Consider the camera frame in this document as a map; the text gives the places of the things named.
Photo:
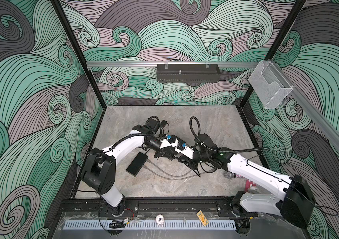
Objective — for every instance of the black wall tray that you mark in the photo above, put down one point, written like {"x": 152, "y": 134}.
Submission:
{"x": 188, "y": 73}

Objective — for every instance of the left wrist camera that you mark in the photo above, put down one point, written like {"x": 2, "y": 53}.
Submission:
{"x": 169, "y": 141}

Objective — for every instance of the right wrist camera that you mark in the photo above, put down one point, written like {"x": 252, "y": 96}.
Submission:
{"x": 185, "y": 150}

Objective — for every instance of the clear acrylic wall holder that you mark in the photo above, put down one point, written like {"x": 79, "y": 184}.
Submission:
{"x": 270, "y": 84}

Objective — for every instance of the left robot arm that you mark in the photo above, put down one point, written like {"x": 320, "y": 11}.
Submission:
{"x": 99, "y": 171}

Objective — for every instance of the yellow tag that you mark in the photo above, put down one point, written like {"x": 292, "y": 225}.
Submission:
{"x": 202, "y": 218}

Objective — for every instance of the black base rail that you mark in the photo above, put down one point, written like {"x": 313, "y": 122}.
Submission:
{"x": 144, "y": 206}

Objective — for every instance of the pink white toy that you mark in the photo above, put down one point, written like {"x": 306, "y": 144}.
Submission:
{"x": 251, "y": 187}

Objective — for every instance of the ribbed black network switch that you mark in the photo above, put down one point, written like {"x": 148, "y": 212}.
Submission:
{"x": 137, "y": 163}

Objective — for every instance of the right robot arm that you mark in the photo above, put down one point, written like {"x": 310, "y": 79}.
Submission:
{"x": 290, "y": 197}

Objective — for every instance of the white slotted cable duct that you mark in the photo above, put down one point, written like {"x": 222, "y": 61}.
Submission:
{"x": 152, "y": 225}

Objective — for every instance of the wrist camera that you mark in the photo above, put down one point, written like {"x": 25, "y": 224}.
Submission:
{"x": 185, "y": 150}
{"x": 169, "y": 141}

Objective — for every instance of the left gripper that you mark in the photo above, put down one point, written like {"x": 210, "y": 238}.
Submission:
{"x": 162, "y": 153}

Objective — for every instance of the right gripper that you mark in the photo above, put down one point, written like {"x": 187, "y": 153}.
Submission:
{"x": 193, "y": 164}

